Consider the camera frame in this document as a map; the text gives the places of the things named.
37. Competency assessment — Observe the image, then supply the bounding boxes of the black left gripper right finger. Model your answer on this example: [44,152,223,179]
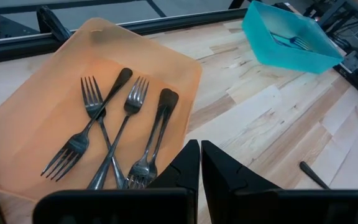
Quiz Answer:
[201,140,358,224]

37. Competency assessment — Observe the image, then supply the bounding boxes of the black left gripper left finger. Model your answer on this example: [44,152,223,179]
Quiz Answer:
[32,139,200,224]

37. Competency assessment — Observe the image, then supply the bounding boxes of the black metal fork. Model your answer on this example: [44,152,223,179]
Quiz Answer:
[126,88,173,190]
[80,76,127,190]
[40,67,134,183]
[146,90,180,187]
[87,76,150,190]
[299,161,331,190]

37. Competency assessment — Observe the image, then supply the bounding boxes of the iridescent blue metal fork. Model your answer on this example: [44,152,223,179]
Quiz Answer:
[272,35,301,50]
[270,30,313,52]

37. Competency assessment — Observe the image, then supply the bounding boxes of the orange translucent plastic bin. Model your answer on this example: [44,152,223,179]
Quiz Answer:
[0,17,203,202]

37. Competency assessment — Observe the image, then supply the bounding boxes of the teal translucent plastic bin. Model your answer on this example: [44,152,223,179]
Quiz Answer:
[241,0,345,75]

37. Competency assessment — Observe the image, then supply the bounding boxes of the black table edge clamp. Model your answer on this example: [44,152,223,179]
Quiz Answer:
[35,5,73,43]

